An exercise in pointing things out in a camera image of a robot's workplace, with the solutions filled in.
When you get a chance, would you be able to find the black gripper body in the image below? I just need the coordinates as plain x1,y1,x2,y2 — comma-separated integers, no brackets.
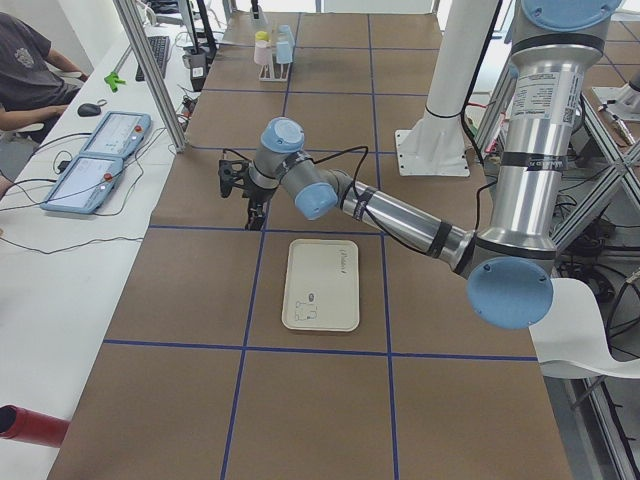
244,179,273,208
251,0,261,19

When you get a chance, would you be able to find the light blue plastic cup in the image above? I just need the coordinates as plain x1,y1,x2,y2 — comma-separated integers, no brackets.
278,24,295,45

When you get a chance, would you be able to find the pink plastic cup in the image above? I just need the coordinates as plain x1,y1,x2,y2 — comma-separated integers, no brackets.
254,40,272,67

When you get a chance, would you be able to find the black box with label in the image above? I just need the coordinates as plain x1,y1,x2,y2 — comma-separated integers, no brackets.
183,49,208,92

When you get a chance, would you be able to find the cream plastic tray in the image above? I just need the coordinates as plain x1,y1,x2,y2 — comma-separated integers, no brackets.
281,239,360,333

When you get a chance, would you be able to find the black keyboard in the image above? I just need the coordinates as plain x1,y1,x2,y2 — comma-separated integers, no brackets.
147,35,170,78

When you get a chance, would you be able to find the upper blue teach pendant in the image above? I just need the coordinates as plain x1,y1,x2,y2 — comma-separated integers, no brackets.
80,111,152,159

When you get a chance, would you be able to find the blue teach pendant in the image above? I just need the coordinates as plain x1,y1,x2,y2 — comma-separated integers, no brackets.
40,154,124,214
80,111,152,159

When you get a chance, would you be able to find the green plastic clamp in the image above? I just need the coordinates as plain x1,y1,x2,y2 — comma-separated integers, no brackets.
104,71,126,93

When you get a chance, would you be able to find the lower blue teach pendant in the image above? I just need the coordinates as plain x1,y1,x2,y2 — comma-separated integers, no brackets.
40,154,124,214

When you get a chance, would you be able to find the black computer mouse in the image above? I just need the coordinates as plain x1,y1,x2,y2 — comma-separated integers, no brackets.
77,103,102,117

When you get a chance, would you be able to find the seated person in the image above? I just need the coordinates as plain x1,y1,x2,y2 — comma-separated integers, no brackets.
0,12,90,199

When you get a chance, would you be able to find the red cylinder tube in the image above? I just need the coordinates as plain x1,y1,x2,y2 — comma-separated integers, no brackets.
1,405,70,448

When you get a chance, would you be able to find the white wire cup rack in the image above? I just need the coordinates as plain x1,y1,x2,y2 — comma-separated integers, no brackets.
258,27,293,82

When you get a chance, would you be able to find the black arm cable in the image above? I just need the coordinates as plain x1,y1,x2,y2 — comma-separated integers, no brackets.
219,144,391,236

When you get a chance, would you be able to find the aluminium frame post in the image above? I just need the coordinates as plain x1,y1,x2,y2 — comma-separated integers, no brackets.
113,0,187,153

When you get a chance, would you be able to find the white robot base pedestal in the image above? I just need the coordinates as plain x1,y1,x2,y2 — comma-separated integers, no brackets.
395,0,501,177

